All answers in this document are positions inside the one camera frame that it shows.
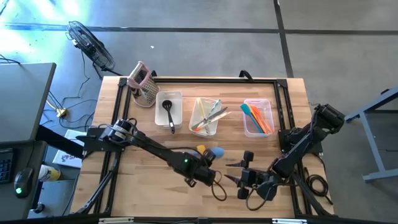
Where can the black slotted spoon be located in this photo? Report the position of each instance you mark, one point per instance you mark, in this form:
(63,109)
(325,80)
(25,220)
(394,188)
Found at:
(170,119)

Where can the black floor fan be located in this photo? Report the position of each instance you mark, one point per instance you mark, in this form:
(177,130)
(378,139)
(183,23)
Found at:
(90,46)

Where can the white metal bracket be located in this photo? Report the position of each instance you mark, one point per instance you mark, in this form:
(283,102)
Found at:
(289,221)
(115,221)

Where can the yellow and white can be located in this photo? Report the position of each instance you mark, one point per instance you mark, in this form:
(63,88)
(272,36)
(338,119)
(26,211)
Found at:
(49,174)

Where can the black computer desk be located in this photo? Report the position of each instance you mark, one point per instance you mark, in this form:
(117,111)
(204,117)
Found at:
(26,155)

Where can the dark grey desk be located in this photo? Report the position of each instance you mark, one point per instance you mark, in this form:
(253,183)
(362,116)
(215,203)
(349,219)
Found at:
(21,99)

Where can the yellow power plug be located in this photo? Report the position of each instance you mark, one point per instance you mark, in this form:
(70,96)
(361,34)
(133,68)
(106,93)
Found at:
(62,112)

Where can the teal silicone spatula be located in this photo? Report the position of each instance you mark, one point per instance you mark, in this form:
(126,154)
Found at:
(244,108)

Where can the clear plastic bin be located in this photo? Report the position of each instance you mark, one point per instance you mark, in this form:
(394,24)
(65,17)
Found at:
(248,127)

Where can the black computer mouse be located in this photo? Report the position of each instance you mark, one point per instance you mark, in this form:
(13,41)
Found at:
(23,182)

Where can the grey metal table frame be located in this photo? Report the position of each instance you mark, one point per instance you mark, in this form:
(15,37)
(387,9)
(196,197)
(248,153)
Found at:
(382,175)

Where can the black keyboard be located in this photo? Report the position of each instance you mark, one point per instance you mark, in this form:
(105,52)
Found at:
(6,168)

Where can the white printed box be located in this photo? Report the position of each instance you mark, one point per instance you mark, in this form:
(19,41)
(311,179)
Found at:
(66,158)

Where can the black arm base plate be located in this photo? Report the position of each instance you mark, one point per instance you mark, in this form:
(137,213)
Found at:
(284,137)
(93,144)

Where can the silver metal table knife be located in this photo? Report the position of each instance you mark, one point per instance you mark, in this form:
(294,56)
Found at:
(219,112)

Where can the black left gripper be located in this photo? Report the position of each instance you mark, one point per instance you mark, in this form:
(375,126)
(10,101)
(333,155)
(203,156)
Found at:
(203,174)

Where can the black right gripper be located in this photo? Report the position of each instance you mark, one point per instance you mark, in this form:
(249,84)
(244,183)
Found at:
(261,183)

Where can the black aluminium table frame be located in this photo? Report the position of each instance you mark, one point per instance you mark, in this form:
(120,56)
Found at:
(202,80)

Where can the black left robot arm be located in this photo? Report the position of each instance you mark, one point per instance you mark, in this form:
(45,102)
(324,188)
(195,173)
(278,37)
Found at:
(155,149)

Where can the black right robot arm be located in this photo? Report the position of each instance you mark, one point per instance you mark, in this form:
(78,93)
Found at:
(295,149)

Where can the pink-trimmed metal box grater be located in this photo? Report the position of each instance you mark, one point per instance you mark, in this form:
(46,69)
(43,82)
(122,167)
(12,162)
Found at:
(149,90)

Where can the blue silicone spoon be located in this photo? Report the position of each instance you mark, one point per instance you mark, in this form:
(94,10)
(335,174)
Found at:
(219,152)

